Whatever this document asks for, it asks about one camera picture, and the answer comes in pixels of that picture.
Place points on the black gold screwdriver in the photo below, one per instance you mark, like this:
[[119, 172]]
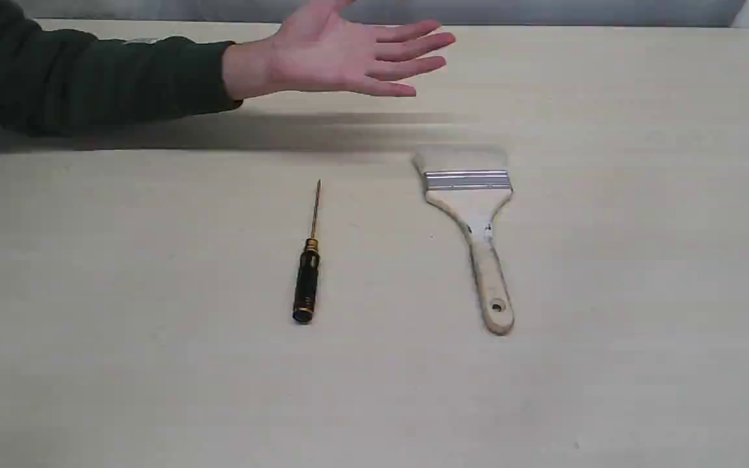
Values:
[[309, 270]]

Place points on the dark green sleeved forearm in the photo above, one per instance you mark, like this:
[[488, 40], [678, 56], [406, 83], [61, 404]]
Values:
[[66, 81]]

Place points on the open bare human hand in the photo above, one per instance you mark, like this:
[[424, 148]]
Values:
[[317, 50]]

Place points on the wooden handled paint brush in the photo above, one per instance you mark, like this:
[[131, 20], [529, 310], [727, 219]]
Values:
[[471, 185]]

